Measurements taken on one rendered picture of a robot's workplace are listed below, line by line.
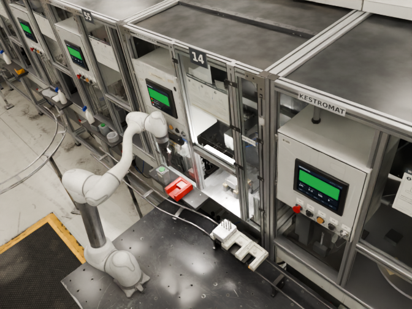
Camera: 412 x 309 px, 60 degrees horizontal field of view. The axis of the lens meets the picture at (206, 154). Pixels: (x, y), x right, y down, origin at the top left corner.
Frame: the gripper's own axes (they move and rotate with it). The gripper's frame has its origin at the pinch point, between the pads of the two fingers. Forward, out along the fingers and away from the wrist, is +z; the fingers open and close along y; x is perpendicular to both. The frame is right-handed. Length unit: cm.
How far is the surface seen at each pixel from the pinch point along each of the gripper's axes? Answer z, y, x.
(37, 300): 114, 53, 128
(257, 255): 27, -81, -5
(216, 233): 21, -56, 6
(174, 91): -58, -11, -10
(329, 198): -44, -114, -17
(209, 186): 24.0, -19.7, -18.1
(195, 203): 23.8, -25.1, -0.9
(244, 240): 27, -68, -6
